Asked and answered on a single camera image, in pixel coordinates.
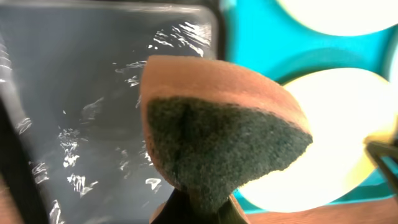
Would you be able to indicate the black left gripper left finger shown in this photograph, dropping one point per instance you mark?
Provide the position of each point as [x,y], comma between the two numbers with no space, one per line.
[176,210]

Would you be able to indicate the light blue plate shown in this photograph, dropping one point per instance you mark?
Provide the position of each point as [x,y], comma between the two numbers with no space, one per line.
[392,66]

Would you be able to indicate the yellow plate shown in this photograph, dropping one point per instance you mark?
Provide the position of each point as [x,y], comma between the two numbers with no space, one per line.
[343,17]
[346,109]

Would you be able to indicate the black water basin tray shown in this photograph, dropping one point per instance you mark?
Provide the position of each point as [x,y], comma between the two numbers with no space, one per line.
[70,75]

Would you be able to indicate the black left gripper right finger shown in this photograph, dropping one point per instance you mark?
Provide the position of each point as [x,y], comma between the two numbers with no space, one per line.
[231,213]

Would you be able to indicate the orange green scrub sponge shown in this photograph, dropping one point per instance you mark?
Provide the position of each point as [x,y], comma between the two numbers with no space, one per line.
[211,126]

